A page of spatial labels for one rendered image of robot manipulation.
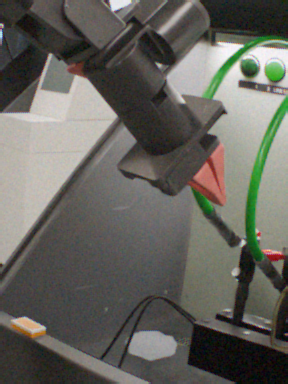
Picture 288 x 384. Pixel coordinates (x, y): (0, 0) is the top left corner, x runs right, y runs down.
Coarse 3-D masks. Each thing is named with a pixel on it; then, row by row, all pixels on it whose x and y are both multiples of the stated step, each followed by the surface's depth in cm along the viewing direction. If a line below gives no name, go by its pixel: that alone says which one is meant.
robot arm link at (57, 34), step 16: (0, 0) 54; (16, 0) 53; (32, 0) 53; (48, 0) 53; (16, 16) 56; (32, 16) 54; (48, 16) 53; (32, 32) 58; (48, 32) 55; (64, 32) 54; (48, 48) 59; (64, 48) 58
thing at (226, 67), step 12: (264, 36) 94; (276, 36) 96; (240, 48) 90; (252, 48) 91; (228, 60) 88; (216, 72) 86; (228, 72) 87; (216, 84) 85; (204, 96) 85; (192, 192) 87; (204, 204) 88
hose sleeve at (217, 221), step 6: (216, 210) 90; (204, 216) 90; (210, 216) 90; (216, 216) 90; (210, 222) 91; (216, 222) 91; (222, 222) 92; (216, 228) 92; (222, 228) 92; (228, 228) 93; (222, 234) 94; (228, 234) 94; (234, 234) 95; (228, 240) 95
